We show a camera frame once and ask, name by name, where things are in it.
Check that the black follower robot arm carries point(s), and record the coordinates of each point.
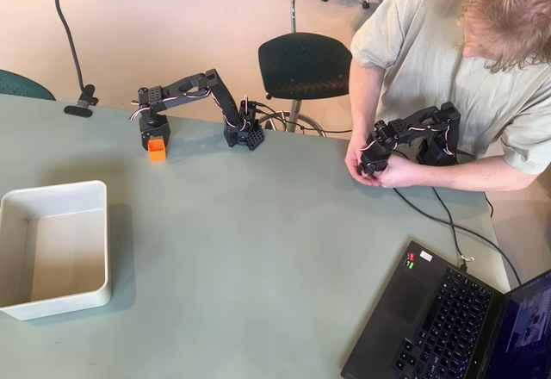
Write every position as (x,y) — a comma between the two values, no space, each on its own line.
(213,90)

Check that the beige t-shirt torso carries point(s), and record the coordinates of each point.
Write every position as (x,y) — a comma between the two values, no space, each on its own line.
(422,39)

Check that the person's left forearm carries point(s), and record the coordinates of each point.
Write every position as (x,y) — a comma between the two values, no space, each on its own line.
(478,174)

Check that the black follower gripper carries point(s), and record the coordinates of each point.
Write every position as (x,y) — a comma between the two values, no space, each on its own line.
(153,131)

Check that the dark green perforated chair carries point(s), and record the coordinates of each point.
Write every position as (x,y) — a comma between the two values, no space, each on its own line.
(305,66)

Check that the black leader robot arm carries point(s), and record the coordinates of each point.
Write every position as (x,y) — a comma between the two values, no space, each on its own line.
(430,131)

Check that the black open laptop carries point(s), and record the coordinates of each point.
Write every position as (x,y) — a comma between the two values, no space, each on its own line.
(447,318)

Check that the small orange cube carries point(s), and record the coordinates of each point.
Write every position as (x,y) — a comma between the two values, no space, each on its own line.
(158,151)

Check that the white plastic bin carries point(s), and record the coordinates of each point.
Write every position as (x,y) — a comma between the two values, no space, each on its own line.
(69,241)

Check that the person's right hand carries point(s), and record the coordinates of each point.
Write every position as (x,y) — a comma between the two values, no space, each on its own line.
(354,161)

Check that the black gooseneck table clamp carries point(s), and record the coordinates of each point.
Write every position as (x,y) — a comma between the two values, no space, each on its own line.
(82,105)

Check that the person's right forearm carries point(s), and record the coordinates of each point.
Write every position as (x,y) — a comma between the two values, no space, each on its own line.
(363,103)

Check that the green chair seat edge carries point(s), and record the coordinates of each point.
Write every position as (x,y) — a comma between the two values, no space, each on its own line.
(21,86)

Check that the person's left hand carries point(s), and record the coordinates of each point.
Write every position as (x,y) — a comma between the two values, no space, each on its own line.
(404,174)

